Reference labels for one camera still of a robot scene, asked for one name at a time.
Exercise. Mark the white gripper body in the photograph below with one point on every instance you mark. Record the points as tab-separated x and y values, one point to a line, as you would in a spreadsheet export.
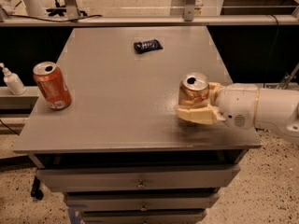
237	104

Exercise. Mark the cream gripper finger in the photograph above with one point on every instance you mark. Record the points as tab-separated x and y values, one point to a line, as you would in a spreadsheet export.
207	115
214	90

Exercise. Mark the orange gold soda can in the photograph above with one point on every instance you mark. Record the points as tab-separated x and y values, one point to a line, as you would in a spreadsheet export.
193	89

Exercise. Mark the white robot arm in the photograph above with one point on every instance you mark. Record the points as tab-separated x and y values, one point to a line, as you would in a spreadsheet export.
276	111

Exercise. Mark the red coke can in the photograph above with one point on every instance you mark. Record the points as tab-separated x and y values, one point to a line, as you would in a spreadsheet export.
50	80

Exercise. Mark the dark blue snack packet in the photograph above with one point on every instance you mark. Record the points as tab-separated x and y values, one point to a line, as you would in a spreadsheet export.
147	46

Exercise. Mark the grey drawer cabinet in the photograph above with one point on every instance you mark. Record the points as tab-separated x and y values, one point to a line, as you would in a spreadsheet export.
123	108

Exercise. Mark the top grey drawer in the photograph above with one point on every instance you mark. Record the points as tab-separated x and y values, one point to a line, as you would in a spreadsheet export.
138	178

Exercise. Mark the grey drawer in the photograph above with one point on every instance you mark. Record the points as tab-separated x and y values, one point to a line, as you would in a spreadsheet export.
148	217
138	178
172	199

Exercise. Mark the bottom grey drawer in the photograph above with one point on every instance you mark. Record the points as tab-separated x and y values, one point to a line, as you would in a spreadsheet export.
148	217

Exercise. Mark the middle grey drawer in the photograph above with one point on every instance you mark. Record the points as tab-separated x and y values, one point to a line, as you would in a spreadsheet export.
172	199

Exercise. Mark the black caster wheel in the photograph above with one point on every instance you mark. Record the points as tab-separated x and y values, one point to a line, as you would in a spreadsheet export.
36	192

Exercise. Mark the white pump bottle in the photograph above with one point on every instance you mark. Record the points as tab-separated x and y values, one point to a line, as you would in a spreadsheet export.
13	81

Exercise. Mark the grey metal rail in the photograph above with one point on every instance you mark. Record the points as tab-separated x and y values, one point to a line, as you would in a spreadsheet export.
97	21

